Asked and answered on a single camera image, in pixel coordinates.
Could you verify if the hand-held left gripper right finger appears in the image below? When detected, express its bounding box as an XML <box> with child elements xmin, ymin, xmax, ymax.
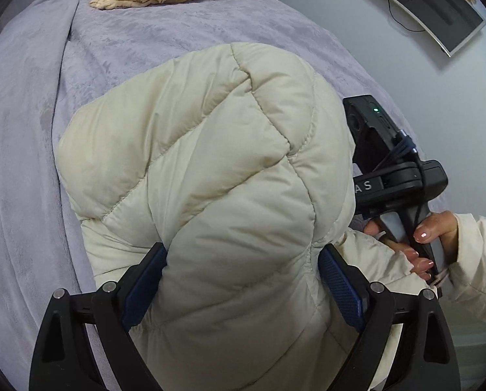
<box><xmin>318</xmin><ymin>243</ymin><xmax>462</xmax><ymax>391</ymax></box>

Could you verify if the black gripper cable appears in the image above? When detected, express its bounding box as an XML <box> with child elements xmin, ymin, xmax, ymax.
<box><xmin>383</xmin><ymin>130</ymin><xmax>431</xmax><ymax>245</ymax></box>

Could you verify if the person's right hand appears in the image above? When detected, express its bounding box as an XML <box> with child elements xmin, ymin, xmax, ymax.
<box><xmin>363</xmin><ymin>211</ymin><xmax>459</xmax><ymax>281</ymax></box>

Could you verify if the purple fleece blanket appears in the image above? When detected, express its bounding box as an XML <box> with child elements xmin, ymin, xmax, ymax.
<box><xmin>0</xmin><ymin>0</ymin><xmax>431</xmax><ymax>391</ymax></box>

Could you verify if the person's right forearm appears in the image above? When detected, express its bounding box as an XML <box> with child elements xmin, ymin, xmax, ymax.
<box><xmin>444</xmin><ymin>212</ymin><xmax>486</xmax><ymax>328</ymax></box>

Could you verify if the cream puffer jacket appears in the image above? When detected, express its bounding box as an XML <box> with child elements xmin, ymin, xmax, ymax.
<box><xmin>57</xmin><ymin>42</ymin><xmax>431</xmax><ymax>391</ymax></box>

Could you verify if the black screen cable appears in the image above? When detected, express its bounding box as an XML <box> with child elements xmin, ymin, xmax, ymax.
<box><xmin>387</xmin><ymin>0</ymin><xmax>425</xmax><ymax>33</ymax></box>

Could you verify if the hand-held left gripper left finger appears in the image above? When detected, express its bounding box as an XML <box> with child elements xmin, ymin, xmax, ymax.
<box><xmin>28</xmin><ymin>241</ymin><xmax>168</xmax><ymax>391</ymax></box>

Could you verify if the wall-mounted flat screen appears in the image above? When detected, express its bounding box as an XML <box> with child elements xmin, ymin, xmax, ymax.
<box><xmin>354</xmin><ymin>0</ymin><xmax>486</xmax><ymax>58</ymax></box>

